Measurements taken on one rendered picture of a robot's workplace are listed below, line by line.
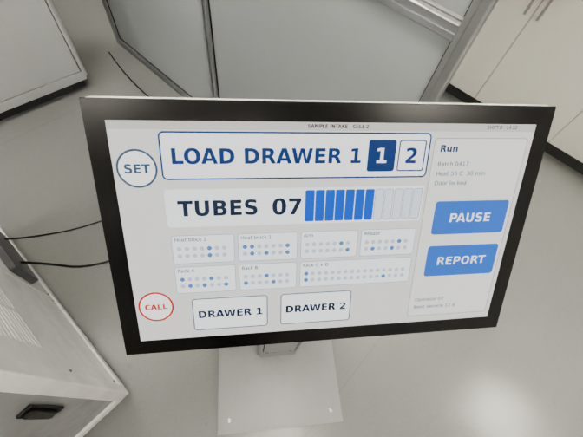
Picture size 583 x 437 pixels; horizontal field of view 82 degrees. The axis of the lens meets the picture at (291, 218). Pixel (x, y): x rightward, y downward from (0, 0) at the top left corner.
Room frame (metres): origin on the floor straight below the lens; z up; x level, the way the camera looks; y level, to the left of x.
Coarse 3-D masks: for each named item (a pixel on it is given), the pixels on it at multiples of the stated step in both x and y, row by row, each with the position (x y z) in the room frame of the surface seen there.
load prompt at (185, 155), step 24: (168, 144) 0.22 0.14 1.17; (192, 144) 0.23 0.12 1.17; (216, 144) 0.23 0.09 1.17; (240, 144) 0.24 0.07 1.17; (264, 144) 0.25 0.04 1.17; (288, 144) 0.25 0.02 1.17; (312, 144) 0.26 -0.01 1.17; (336, 144) 0.27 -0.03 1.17; (360, 144) 0.27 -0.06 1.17; (384, 144) 0.28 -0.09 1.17; (408, 144) 0.29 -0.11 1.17; (168, 168) 0.20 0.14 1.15; (192, 168) 0.21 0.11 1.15; (216, 168) 0.22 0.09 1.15; (240, 168) 0.22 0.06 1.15; (264, 168) 0.23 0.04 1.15; (288, 168) 0.24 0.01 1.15; (312, 168) 0.24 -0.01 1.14; (336, 168) 0.25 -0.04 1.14; (360, 168) 0.26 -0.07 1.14; (384, 168) 0.26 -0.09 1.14; (408, 168) 0.27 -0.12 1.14
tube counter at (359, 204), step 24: (288, 192) 0.22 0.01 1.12; (312, 192) 0.23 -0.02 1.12; (336, 192) 0.23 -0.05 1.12; (360, 192) 0.24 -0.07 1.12; (384, 192) 0.25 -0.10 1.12; (408, 192) 0.25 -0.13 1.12; (288, 216) 0.20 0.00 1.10; (312, 216) 0.21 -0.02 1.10; (336, 216) 0.21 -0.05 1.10; (360, 216) 0.22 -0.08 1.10; (384, 216) 0.23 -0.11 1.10; (408, 216) 0.24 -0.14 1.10
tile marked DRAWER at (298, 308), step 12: (288, 300) 0.13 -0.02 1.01; (300, 300) 0.13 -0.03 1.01; (312, 300) 0.14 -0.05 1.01; (324, 300) 0.14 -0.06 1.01; (336, 300) 0.14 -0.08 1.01; (348, 300) 0.15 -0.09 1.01; (288, 312) 0.12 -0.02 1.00; (300, 312) 0.12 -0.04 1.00; (312, 312) 0.13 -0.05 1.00; (324, 312) 0.13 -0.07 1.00; (336, 312) 0.13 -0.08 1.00; (348, 312) 0.14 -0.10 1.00
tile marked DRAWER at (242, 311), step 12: (192, 300) 0.11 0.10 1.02; (204, 300) 0.11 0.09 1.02; (216, 300) 0.11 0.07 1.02; (228, 300) 0.11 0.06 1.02; (240, 300) 0.12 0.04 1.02; (252, 300) 0.12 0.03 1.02; (264, 300) 0.12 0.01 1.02; (192, 312) 0.09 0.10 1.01; (204, 312) 0.10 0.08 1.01; (216, 312) 0.10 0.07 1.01; (228, 312) 0.10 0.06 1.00; (240, 312) 0.11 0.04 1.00; (252, 312) 0.11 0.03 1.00; (264, 312) 0.11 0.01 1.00; (204, 324) 0.09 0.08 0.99; (216, 324) 0.09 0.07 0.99; (228, 324) 0.09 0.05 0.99; (240, 324) 0.09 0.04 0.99; (252, 324) 0.10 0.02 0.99; (264, 324) 0.10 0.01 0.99
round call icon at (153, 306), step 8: (136, 296) 0.10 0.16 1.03; (144, 296) 0.10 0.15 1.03; (152, 296) 0.10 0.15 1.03; (160, 296) 0.10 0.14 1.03; (168, 296) 0.10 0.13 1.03; (144, 304) 0.09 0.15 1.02; (152, 304) 0.09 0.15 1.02; (160, 304) 0.09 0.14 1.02; (168, 304) 0.10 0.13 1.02; (144, 312) 0.08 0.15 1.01; (152, 312) 0.08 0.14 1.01; (160, 312) 0.09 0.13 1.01; (168, 312) 0.09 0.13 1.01; (144, 320) 0.08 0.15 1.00; (152, 320) 0.08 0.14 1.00; (160, 320) 0.08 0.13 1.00; (168, 320) 0.08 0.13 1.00; (176, 320) 0.08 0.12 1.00
